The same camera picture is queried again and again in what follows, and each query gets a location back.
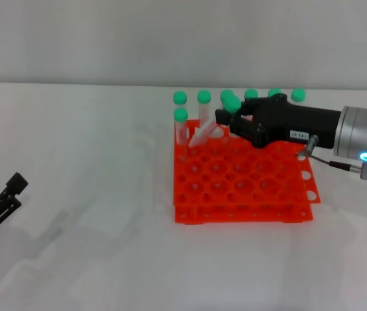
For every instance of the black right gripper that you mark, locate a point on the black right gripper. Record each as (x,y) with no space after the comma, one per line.
(300,124)

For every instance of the clear green-capped test tube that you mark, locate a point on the clear green-capped test tube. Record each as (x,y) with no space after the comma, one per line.
(179,97)
(298,94)
(224,93)
(180,114)
(251,94)
(274,92)
(232,102)
(204,96)

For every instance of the orange test tube rack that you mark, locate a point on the orange test tube rack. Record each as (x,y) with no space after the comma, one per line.
(235,184)

